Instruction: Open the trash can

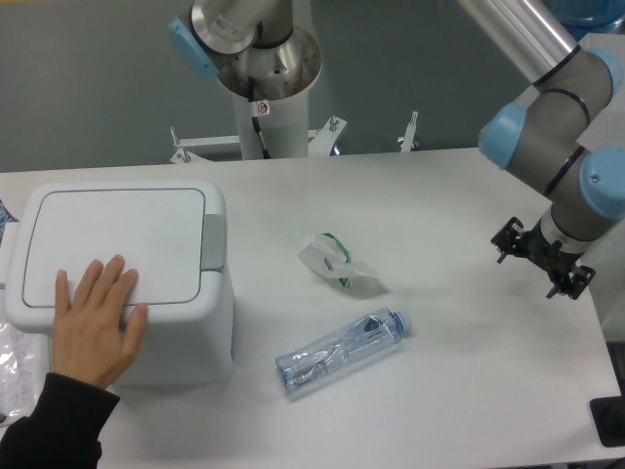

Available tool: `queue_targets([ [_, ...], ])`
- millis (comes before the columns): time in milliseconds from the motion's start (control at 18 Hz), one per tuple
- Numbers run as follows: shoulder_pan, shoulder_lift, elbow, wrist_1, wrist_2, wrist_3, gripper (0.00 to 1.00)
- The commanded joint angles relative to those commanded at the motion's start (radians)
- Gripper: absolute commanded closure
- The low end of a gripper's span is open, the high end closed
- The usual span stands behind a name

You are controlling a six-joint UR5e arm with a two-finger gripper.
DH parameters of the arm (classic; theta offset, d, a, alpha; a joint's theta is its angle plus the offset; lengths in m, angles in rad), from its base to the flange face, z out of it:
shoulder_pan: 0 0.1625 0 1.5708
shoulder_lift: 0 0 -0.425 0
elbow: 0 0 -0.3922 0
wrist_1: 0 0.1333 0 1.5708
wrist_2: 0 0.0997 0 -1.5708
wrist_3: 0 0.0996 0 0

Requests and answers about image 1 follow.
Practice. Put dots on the crumpled clear plastic wrapper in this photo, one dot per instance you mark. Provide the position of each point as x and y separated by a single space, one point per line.
330 259

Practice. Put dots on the white metal mounting bracket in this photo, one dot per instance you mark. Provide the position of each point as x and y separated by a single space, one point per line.
320 143

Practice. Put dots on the white patterned plastic bag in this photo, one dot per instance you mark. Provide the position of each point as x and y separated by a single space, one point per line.
24 357

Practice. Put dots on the metal table clamp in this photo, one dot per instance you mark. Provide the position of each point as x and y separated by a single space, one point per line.
408 141

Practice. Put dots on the person's bare right hand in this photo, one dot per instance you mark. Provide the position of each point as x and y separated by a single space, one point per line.
89 343

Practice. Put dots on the black device at table edge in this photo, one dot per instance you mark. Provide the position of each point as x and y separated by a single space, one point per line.
608 415

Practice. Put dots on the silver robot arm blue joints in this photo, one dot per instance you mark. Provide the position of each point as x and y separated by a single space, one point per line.
538 143

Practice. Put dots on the crushed clear plastic bottle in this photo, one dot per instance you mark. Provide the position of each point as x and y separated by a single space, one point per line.
342 351

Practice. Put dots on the white plastic trash can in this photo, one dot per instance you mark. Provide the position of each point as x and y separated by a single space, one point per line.
173 233

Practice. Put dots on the black robot end mount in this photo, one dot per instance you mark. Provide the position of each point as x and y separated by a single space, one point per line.
567 277

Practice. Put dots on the black sleeved forearm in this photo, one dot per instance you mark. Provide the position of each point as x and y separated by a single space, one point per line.
63 430

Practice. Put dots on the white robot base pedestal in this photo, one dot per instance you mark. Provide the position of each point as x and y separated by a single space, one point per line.
270 88

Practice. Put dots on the silver robot arm base joint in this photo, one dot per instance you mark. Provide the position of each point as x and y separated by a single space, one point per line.
210 34

